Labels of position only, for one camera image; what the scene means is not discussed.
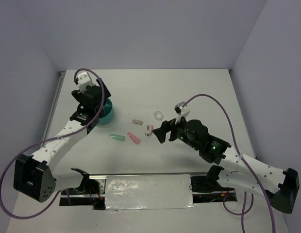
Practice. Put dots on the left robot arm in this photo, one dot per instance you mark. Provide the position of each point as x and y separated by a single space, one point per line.
33 175

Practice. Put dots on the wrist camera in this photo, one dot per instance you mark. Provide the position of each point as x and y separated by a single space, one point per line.
83 82
182 111

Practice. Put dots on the teal round divided container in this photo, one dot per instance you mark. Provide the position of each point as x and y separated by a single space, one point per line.
108 113

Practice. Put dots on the clear tape roll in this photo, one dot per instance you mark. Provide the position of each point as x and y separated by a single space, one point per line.
158 116

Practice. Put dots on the green highlighter cap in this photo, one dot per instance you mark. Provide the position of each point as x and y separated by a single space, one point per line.
117 137

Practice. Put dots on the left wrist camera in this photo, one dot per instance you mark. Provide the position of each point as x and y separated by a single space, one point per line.
83 82

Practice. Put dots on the pink highlighter cap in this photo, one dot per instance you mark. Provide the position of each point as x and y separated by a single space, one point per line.
134 138

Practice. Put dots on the grey eraser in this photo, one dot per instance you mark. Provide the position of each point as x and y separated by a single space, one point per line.
136 121

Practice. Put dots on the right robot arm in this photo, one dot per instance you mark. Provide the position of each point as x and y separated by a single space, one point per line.
231 169

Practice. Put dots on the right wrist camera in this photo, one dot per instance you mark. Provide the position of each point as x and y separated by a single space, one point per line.
182 111

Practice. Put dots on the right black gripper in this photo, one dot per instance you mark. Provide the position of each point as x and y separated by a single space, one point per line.
160 132

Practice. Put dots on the pink white mini stapler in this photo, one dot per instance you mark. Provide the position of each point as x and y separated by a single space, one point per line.
148 130

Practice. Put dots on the silver foil base cover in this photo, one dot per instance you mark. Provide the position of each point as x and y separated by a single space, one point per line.
146 192

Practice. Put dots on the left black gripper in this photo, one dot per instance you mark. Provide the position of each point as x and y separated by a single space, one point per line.
79 96

